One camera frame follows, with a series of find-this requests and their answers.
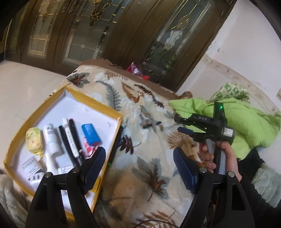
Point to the wooden glass door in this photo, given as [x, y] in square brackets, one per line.
[165, 39]

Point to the black ballpoint pen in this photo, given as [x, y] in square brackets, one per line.
[67, 146]

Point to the yellow cardboard tray box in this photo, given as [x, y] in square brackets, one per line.
[66, 103]

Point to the white spray bottle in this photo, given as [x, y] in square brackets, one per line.
[51, 165]

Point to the leaf pattern blanket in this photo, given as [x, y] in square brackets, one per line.
[142, 186]

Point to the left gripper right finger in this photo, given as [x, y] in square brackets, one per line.
[231, 205]

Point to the person right hand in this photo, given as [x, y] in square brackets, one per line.
[231, 159]

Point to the green patterned pillow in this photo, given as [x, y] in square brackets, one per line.
[231, 90]

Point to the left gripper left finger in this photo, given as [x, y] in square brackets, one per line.
[47, 208]

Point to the black sleeve forearm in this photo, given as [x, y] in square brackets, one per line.
[263, 213]

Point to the blue white carton box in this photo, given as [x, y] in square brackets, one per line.
[91, 135]

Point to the yellow round tape tin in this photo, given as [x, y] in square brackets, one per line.
[33, 141]

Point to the white cylindrical bottle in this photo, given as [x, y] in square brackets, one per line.
[51, 140]

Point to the green quilt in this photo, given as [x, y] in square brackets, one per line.
[252, 126]

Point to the black marker teal cap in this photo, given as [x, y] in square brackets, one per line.
[115, 146]

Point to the pink plastic bag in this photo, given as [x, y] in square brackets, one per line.
[136, 71]

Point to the black white marker pen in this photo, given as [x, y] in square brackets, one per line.
[72, 139]

